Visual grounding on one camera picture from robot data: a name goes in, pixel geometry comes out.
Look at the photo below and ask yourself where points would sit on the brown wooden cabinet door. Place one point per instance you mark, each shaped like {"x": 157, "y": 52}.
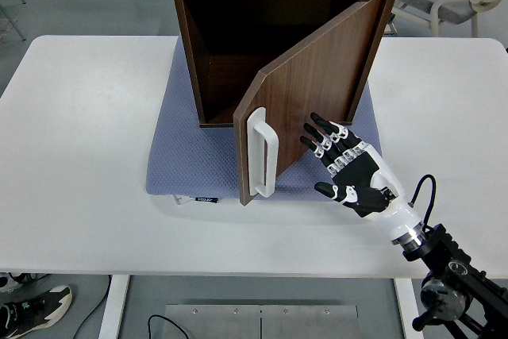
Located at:
{"x": 317, "y": 77}

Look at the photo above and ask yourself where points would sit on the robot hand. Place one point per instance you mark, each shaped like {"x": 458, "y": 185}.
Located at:
{"x": 357, "y": 172}

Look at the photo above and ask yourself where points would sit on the person's white shoe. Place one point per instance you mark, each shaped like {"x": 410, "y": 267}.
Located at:
{"x": 8, "y": 283}

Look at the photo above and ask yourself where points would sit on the black mat label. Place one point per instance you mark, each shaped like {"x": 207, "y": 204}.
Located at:
{"x": 207, "y": 199}

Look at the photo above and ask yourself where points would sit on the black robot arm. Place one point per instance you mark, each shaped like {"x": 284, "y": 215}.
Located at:
{"x": 440, "y": 251}

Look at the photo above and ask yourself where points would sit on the blue-grey perforated mat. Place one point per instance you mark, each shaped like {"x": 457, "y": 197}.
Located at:
{"x": 198, "y": 164}

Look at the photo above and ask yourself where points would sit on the white mat tag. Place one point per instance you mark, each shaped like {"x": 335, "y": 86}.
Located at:
{"x": 180, "y": 200}

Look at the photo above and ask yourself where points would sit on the person's black green-marked shoe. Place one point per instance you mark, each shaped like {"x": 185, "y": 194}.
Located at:
{"x": 35, "y": 311}

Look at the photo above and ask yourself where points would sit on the grey metal rack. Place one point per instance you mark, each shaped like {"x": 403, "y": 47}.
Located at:
{"x": 16, "y": 25}

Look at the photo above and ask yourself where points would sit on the white table leg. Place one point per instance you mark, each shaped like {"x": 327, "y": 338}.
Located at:
{"x": 113, "y": 307}
{"x": 405, "y": 307}

